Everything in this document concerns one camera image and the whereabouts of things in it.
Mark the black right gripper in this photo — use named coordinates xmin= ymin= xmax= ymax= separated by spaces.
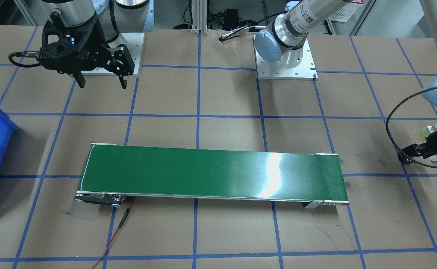
xmin=41 ymin=17 xmax=134 ymax=89

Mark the green conveyor belt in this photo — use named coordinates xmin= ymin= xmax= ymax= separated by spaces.
xmin=75 ymin=143 xmax=350 ymax=208

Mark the green push button switch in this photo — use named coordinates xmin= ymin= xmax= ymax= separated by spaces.
xmin=422 ymin=123 xmax=437 ymax=139

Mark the aluminium frame post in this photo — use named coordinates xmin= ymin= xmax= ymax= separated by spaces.
xmin=191 ymin=0 xmax=208 ymax=35

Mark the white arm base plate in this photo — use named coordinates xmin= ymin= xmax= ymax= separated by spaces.
xmin=108 ymin=33 xmax=145 ymax=77
xmin=255 ymin=39 xmax=318 ymax=80

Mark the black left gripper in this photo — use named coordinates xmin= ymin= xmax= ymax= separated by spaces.
xmin=398 ymin=131 xmax=437 ymax=164

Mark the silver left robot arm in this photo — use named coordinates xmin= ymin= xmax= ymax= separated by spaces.
xmin=254 ymin=0 xmax=437 ymax=168

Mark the red conveyor power wire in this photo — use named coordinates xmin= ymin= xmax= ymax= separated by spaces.
xmin=91 ymin=197 xmax=135 ymax=269

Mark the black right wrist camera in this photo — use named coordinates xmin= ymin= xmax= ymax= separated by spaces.
xmin=36 ymin=49 xmax=100 ymax=73

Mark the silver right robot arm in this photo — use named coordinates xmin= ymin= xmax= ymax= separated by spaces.
xmin=36 ymin=0 xmax=154 ymax=89

